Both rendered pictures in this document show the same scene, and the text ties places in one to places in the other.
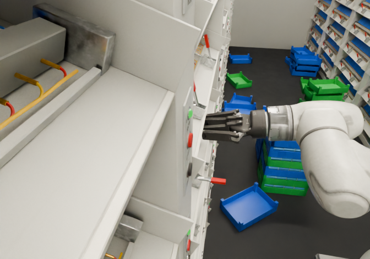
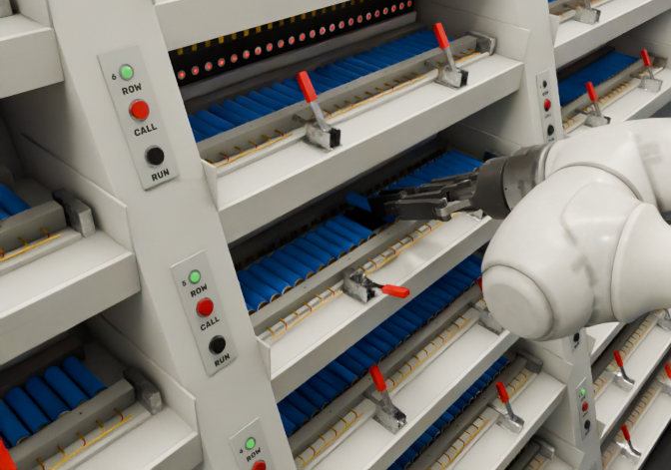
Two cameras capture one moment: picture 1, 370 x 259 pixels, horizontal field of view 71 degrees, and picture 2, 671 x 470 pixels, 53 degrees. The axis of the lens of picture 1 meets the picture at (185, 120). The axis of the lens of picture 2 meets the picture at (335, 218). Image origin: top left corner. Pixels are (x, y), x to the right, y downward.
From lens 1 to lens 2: 0.53 m
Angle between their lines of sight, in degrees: 37
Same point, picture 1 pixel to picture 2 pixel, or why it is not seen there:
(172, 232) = (120, 231)
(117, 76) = (13, 18)
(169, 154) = (78, 106)
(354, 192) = (509, 263)
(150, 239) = (105, 240)
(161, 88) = (41, 25)
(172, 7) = not seen: outside the picture
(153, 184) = (86, 153)
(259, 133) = (491, 201)
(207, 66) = (447, 86)
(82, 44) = not seen: outside the picture
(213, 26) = (503, 12)
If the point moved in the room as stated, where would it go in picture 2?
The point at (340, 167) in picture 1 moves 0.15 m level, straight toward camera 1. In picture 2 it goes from (513, 223) to (349, 279)
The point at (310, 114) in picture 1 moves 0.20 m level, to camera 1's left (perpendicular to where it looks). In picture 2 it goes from (570, 147) to (399, 156)
